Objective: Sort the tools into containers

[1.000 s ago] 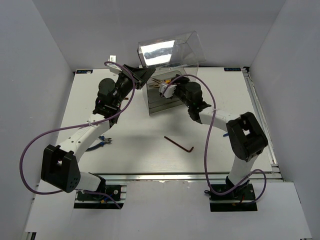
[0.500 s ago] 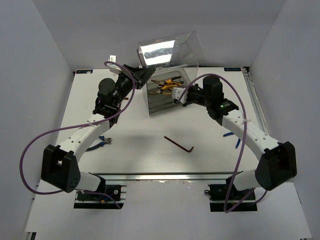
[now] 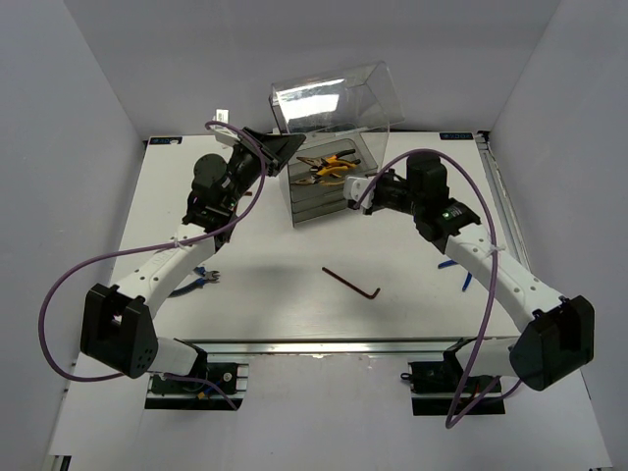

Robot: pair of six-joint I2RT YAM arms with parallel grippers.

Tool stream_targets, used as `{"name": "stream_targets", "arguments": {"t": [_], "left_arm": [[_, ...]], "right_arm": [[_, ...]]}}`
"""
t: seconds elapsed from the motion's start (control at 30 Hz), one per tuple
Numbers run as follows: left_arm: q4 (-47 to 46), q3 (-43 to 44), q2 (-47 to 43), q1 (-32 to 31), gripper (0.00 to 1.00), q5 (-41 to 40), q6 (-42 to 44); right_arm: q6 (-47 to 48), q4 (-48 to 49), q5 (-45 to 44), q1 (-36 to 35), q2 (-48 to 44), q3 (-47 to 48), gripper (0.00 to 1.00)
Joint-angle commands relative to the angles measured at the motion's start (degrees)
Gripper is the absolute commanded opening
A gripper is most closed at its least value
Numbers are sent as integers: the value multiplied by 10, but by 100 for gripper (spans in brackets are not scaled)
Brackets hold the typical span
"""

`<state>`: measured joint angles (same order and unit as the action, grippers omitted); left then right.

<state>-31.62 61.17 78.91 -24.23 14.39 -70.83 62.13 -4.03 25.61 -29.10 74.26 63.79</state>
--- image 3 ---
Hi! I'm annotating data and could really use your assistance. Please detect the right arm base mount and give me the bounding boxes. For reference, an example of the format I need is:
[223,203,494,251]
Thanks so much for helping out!
[399,348,505,417]

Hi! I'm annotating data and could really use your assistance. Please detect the blue label right corner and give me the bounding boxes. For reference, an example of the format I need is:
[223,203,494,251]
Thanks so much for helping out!
[439,132,475,140]

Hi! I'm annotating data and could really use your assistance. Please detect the blue label corner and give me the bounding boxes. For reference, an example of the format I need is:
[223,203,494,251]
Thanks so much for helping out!
[439,132,475,140]
[148,136,183,145]

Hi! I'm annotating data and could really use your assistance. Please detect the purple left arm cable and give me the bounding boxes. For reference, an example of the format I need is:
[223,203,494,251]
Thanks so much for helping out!
[37,120,269,411]

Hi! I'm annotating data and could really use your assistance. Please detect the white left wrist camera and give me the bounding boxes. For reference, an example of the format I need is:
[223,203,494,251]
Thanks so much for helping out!
[206,108,240,148]

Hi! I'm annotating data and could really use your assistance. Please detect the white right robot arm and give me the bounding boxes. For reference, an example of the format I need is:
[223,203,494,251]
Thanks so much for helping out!
[344,149,595,392]

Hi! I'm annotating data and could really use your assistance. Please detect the yellow long-nose pliers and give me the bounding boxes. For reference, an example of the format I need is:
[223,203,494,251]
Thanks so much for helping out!
[291,173,345,186]

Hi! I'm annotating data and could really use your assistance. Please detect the clear plastic drawer organizer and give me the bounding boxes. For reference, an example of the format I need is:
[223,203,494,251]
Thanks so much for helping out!
[269,61,404,227]

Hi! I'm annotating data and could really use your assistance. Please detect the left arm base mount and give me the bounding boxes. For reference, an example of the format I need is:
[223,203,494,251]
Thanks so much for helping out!
[144,362,249,411]

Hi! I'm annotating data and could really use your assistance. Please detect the blue cutters left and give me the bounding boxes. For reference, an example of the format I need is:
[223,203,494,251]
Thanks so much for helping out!
[169,266,221,298]

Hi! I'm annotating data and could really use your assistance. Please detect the yellow needle-nose pliers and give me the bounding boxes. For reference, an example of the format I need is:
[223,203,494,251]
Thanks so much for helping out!
[297,149,360,173]

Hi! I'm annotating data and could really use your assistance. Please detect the orange black pliers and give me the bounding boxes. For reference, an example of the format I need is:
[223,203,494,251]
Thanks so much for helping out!
[310,156,361,175]

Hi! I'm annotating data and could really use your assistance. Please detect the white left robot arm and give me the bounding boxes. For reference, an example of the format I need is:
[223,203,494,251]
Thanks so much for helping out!
[79,129,306,392]

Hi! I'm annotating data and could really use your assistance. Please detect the blue cutters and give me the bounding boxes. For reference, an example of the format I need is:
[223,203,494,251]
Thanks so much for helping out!
[438,258,475,291]
[169,266,221,298]

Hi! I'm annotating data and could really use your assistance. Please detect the blue label left corner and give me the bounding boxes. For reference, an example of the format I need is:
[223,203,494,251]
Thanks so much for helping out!
[148,136,183,145]

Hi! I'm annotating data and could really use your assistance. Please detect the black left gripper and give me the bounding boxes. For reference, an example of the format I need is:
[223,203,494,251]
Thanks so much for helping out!
[221,128,305,211]

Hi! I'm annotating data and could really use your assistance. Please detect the blue cutters right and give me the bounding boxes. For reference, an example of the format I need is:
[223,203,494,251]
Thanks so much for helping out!
[438,258,475,291]

